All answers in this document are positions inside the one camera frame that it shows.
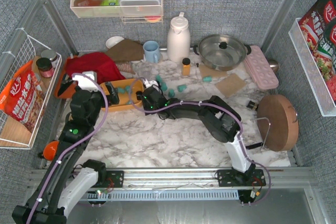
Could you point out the light blue mug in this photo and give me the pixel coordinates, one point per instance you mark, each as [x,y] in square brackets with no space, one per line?
[152,51]

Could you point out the black kitchen knife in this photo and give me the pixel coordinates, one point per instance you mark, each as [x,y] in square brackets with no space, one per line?
[64,86]

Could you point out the white small bowl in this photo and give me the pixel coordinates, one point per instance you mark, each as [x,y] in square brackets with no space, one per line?
[112,41]

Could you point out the red snack bag left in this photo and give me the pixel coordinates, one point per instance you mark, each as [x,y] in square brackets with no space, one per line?
[20,98]

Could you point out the teal coffee capsule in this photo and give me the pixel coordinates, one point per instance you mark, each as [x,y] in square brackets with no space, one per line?
[163,86]
[181,88]
[158,78]
[121,90]
[207,79]

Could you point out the brown cork coaster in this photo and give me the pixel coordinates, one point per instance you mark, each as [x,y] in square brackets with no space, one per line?
[230,85]
[208,72]

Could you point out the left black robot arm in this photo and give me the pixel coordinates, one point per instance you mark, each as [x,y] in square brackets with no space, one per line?
[55,197]

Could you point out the white wire basket right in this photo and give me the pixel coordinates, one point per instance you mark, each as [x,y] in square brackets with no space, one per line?
[317,84]

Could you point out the purple handled knife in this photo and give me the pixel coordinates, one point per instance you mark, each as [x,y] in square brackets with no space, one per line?
[253,146]

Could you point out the pink egg tray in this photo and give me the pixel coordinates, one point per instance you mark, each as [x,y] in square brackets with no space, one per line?
[259,69]

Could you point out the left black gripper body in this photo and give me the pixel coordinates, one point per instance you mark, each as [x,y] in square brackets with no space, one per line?
[112,93]

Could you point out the silver lid jar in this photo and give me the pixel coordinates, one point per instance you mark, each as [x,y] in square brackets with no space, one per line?
[49,54]

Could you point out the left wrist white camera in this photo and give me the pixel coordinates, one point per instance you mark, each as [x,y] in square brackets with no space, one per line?
[87,81]

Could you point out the black coffee capsule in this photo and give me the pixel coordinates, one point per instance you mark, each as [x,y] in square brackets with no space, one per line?
[139,95]

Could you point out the dark lid glass jar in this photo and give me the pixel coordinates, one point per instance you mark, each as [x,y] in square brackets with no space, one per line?
[45,67]

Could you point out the stainless steel pot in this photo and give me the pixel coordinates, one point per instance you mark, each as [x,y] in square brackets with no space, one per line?
[221,52]

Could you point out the round wooden board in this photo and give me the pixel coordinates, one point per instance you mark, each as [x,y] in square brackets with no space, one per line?
[277,121]

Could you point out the white thermos jug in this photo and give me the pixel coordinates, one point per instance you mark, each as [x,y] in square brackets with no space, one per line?
[178,39]

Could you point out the striped pink cloth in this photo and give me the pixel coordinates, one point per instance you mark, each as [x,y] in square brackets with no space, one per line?
[125,67]

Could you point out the red seasoning bag right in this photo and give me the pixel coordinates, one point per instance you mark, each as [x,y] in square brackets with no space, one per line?
[318,29]

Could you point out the white wire rack left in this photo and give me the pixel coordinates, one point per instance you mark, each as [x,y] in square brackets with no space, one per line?
[13,134]

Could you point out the red cloth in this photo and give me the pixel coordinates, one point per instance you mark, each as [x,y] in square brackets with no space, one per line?
[99,62]

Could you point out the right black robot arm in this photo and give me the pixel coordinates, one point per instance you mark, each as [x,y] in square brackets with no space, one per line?
[222,122]

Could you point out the orange plastic tray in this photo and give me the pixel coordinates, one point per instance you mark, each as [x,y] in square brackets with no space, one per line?
[71,90]

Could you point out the small orange juice bottle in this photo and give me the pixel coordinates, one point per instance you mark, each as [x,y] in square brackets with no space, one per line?
[186,66]

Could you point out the clear plastic food containers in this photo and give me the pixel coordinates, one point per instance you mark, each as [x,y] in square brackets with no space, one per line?
[139,8]

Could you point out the orange plastic cup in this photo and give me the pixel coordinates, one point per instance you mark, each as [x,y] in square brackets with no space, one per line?
[49,151]

